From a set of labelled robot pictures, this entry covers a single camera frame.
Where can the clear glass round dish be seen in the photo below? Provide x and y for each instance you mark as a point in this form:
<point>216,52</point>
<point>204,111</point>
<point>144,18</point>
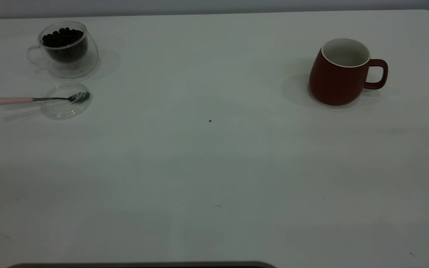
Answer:
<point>63,111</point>

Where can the red ceramic mug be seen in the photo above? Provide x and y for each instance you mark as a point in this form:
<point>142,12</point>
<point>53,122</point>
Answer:
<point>333,82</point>

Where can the dark coffee beans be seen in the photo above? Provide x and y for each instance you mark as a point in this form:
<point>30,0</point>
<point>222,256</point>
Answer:
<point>65,42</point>

